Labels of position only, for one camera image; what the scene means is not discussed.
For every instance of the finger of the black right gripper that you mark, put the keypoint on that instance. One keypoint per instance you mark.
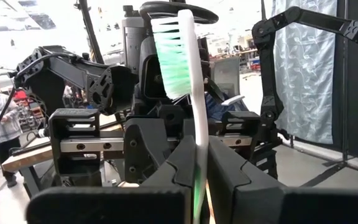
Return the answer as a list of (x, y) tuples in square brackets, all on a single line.
[(145, 149)]

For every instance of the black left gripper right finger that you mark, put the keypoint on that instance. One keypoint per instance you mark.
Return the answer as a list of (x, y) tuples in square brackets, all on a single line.
[(235, 186)]

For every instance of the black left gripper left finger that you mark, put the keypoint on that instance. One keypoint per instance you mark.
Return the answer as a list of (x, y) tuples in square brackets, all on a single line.
[(179, 171)]

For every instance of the thick green white toothbrush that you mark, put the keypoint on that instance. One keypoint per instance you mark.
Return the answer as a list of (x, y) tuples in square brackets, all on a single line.
[(199, 109)]

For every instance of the grey office chair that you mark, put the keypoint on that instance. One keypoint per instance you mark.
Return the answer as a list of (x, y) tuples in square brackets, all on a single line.
[(227, 74)]

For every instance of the pale patterned curtain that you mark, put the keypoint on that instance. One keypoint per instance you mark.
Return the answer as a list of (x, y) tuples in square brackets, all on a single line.
[(303, 93)]

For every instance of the black partition panel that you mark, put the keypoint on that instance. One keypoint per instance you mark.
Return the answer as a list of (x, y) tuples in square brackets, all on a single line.
[(356, 93)]

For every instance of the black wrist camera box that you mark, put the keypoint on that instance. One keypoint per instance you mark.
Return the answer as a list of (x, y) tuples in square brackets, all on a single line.
[(152, 77)]

